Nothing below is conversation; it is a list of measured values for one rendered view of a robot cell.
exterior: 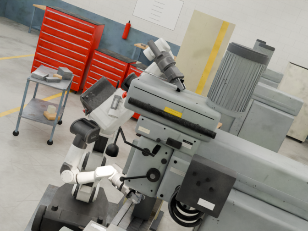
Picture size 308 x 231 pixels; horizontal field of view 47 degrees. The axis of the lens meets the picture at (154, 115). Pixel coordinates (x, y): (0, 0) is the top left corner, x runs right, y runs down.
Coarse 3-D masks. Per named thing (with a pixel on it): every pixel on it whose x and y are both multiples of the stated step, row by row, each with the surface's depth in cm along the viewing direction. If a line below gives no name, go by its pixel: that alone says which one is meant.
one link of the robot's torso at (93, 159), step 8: (104, 136) 252; (96, 144) 258; (104, 144) 258; (88, 152) 262; (96, 152) 259; (104, 152) 255; (88, 160) 257; (96, 160) 257; (104, 160) 261; (88, 168) 258; (96, 168) 258
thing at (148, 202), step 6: (150, 198) 233; (156, 198) 232; (138, 204) 235; (144, 204) 235; (150, 204) 234; (138, 210) 236; (144, 210) 236; (150, 210) 235; (138, 216) 238; (144, 216) 237
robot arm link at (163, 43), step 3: (159, 39) 180; (162, 39) 180; (159, 42) 180; (162, 42) 179; (165, 42) 185; (162, 45) 180; (165, 45) 180; (168, 45) 187; (165, 48) 181; (168, 48) 184; (165, 51) 188; (168, 51) 188
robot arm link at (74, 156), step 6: (72, 144) 212; (72, 150) 211; (78, 150) 211; (84, 150) 214; (66, 156) 213; (72, 156) 211; (78, 156) 212; (66, 162) 212; (72, 162) 212; (78, 162) 215; (60, 168) 212; (66, 168) 211; (72, 168) 213; (78, 168) 221; (60, 174) 212; (66, 174) 210; (72, 174) 210; (66, 180) 210; (72, 180) 211
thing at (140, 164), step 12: (144, 144) 181; (156, 144) 179; (144, 156) 182; (156, 156) 180; (168, 156) 179; (132, 168) 185; (144, 168) 184; (156, 168) 182; (132, 180) 187; (144, 180) 185; (144, 192) 187; (156, 192) 187
